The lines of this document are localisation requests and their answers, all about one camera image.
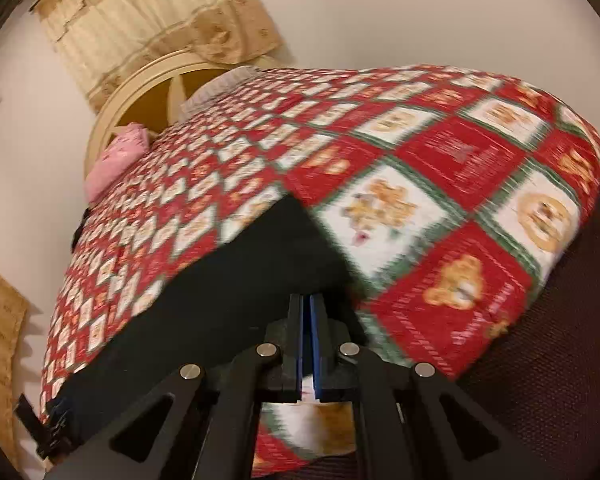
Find striped pillow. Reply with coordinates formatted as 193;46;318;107
180;65;261;116

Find black pants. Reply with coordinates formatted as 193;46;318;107
47;194;376;441

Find red bear-print blanket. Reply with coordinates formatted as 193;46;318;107
39;63;600;476

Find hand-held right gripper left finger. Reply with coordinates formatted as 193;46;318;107
45;294;306;480

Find pink folded cloth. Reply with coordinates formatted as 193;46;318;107
83;122;153;206

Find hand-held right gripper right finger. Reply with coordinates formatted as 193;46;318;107
310;295;546;480

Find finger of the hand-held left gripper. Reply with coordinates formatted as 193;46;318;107
14;394;76;461

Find cream arched headboard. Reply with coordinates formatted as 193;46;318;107
84;50;281;181

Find beige curtain with valance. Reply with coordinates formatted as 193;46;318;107
30;0;283;113

